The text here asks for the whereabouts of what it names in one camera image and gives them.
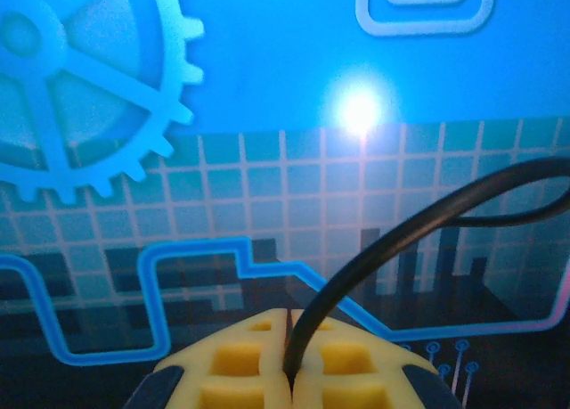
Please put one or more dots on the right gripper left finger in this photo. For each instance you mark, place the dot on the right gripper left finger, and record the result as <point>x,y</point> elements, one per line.
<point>231,364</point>

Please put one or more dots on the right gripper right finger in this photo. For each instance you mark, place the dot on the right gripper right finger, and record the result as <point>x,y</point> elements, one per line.
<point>369,373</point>

